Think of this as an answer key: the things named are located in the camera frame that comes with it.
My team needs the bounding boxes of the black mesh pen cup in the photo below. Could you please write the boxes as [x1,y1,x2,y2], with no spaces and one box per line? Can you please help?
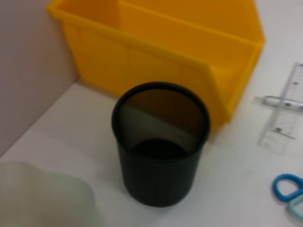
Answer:
[111,81,211,208]

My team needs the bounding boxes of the light green wavy fruit plate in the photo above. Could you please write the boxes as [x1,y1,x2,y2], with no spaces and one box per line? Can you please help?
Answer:
[0,160,105,227]

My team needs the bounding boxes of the clear plastic ruler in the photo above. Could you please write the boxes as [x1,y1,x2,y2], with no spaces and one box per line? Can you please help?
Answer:
[257,61,303,156]

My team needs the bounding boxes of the silver grey pen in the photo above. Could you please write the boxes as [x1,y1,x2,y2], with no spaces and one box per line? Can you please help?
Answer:
[254,95,303,110]

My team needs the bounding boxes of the yellow plastic storage bin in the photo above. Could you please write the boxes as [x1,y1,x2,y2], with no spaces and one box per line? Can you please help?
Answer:
[46,0,266,142]

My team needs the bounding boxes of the blue and teal scissors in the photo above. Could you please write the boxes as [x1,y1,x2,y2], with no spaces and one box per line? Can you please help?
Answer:
[271,174,303,223]

